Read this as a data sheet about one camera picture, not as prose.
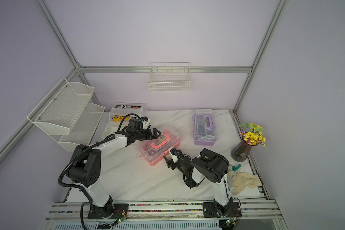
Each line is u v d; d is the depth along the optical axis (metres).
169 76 0.95
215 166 0.52
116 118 1.04
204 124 1.01
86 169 0.48
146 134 0.83
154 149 0.85
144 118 0.87
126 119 0.77
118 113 1.07
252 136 0.75
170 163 0.82
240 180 0.84
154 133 0.84
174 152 0.78
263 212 0.75
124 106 1.08
